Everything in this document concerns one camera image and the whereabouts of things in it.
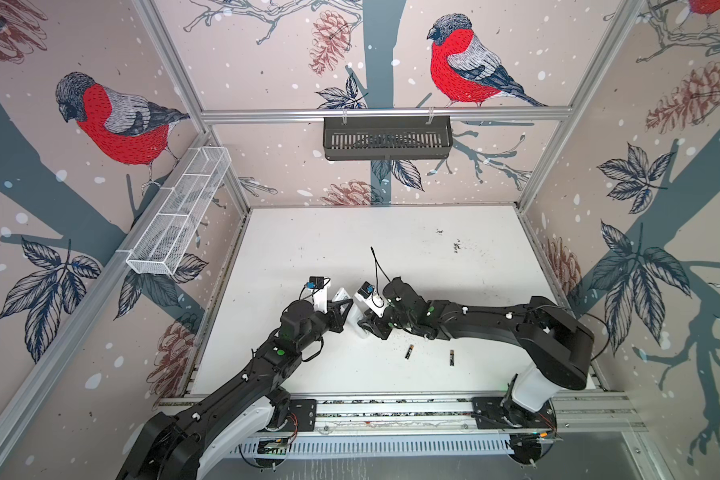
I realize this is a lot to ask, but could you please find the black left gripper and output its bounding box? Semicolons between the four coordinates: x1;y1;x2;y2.
296;296;354;354

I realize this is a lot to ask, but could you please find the white remote control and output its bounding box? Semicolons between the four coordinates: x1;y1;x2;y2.
333;288;370;339

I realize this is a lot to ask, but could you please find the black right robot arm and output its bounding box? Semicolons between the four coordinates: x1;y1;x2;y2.
355;277;594;413

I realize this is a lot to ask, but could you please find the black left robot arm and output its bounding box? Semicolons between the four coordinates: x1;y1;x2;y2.
117;298;353;479

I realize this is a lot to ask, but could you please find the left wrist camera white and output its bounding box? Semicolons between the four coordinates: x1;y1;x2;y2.
307;276;331;313

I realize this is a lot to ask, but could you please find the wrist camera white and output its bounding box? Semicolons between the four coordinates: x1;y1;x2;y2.
307;276;331;313
354;282;388;318

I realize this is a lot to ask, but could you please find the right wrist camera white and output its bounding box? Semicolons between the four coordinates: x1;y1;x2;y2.
354;282;388;318

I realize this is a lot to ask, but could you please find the right camera black cable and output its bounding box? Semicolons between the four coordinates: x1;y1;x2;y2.
368;246;391;286

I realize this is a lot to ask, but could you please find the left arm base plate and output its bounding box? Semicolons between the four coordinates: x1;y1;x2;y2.
265;399;317;433

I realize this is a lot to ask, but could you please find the aluminium mounting rail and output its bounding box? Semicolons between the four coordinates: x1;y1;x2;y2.
152;391;646;438

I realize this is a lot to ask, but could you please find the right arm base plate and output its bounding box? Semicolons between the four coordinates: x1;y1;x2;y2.
471;396;557;431

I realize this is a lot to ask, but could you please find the black hanging wire basket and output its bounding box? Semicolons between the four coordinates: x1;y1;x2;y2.
323;116;453;161

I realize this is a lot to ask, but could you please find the white mesh wire tray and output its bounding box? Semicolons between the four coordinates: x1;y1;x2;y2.
126;146;231;275

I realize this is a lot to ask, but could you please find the horizontal aluminium frame bar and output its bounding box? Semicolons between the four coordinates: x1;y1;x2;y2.
200;106;573;125

